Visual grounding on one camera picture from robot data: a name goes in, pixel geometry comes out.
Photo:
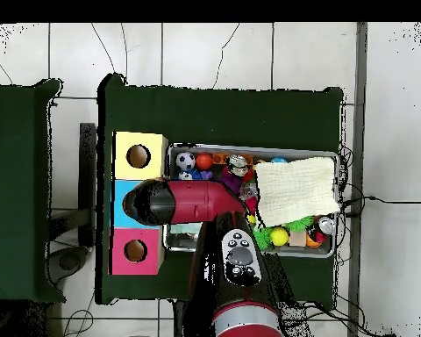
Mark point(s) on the wooden box with three holes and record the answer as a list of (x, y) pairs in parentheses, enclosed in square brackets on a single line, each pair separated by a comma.
[(140, 172)]

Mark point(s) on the orange ball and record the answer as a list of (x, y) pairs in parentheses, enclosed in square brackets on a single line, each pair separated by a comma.
[(204, 161)]

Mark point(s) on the crushed silver can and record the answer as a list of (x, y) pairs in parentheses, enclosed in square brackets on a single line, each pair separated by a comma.
[(238, 163)]

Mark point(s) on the cream waffle cloth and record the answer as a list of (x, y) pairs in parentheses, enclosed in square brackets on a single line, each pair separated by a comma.
[(294, 189)]

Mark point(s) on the dark green table cloth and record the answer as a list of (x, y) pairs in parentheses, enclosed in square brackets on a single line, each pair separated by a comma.
[(214, 116)]

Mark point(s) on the blue spiky toy with eyes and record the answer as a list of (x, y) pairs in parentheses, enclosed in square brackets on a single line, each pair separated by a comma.
[(195, 174)]

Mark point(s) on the green covered side table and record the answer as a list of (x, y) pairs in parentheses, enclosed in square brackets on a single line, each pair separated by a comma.
[(17, 193)]

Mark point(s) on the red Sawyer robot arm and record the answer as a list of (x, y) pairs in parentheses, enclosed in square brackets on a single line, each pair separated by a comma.
[(203, 203)]

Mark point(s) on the small soccer ball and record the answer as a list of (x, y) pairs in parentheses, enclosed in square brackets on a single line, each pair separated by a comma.
[(185, 160)]

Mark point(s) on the purple spiky ball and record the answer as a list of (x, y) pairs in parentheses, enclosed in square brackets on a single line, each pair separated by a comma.
[(231, 182)]

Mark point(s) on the clear mesh bin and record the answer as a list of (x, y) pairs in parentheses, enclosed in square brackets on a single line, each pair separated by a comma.
[(301, 151)]

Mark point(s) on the green spiky ball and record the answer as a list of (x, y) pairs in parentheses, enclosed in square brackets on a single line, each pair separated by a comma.
[(263, 239)]

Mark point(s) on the yellow ball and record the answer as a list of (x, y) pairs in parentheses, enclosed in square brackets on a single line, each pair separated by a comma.
[(279, 236)]

